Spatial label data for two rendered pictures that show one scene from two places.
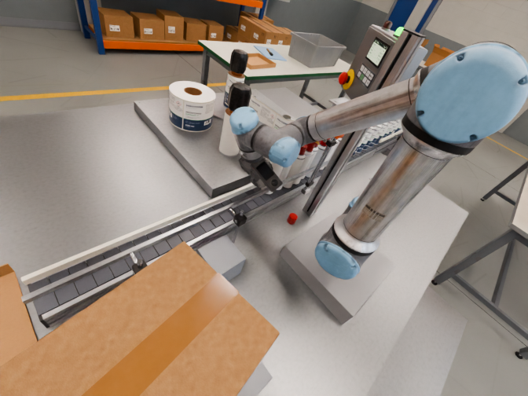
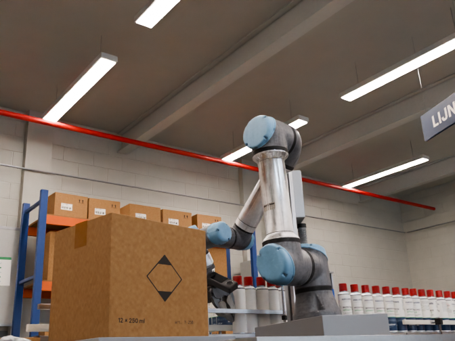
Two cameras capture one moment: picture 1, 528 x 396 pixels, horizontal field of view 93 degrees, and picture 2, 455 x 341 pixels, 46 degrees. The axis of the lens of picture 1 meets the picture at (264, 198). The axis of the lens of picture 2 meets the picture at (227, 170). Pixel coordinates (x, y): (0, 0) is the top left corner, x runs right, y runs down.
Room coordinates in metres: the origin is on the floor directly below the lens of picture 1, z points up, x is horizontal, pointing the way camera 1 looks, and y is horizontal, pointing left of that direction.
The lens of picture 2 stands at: (-1.13, -0.59, 0.79)
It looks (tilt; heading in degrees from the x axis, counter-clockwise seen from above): 20 degrees up; 18
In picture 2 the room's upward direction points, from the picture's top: 3 degrees counter-clockwise
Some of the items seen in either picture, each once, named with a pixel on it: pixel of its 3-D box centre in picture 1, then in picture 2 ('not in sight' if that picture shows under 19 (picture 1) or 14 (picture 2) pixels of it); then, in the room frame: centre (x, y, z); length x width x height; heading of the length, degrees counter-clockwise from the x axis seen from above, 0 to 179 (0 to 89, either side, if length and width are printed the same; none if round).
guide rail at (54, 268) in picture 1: (222, 198); (187, 327); (0.60, 0.14, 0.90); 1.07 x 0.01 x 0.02; 147
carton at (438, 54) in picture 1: (440, 58); not in sight; (6.14, -2.25, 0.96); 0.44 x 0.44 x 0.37; 53
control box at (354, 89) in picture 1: (377, 71); (286, 199); (0.87, -0.18, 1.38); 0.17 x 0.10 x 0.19; 22
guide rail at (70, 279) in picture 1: (237, 203); (200, 310); (0.56, 0.07, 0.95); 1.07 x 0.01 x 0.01; 147
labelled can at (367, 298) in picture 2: (365, 135); (367, 308); (1.36, -0.40, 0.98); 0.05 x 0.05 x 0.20
